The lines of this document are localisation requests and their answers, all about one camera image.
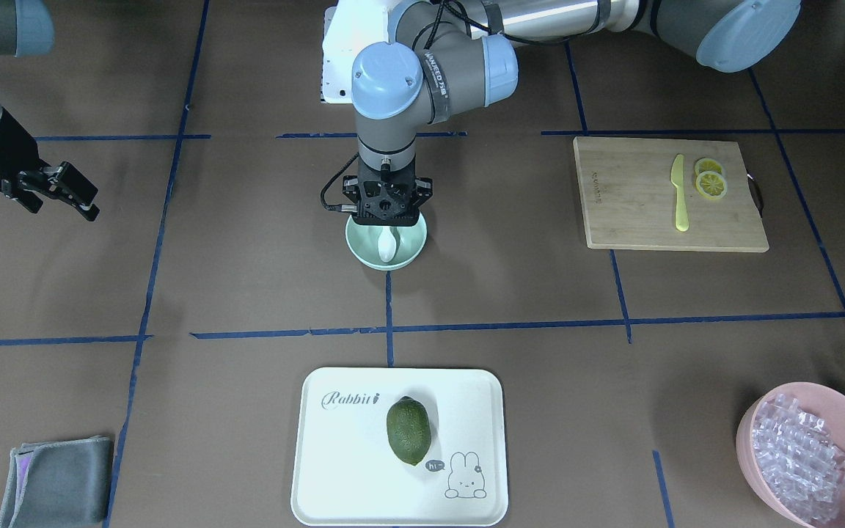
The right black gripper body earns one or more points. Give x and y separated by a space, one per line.
6 158

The light green bowl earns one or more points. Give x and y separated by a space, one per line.
362 242

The white plastic spoon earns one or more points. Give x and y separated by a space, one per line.
388 244

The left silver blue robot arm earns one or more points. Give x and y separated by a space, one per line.
442 59

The pink bowl with ice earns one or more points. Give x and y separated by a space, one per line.
790 445

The folded grey cloth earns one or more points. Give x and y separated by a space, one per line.
58 483

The white pillar with base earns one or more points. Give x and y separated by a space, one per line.
339 48

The beige tray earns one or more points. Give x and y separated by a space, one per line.
346 475

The green lime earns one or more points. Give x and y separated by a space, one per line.
408 430

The wooden cutting board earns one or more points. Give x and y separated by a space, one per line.
628 200

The yellow plastic knife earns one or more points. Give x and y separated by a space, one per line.
681 217

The lemon slice upper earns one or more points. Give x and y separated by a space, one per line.
711 185

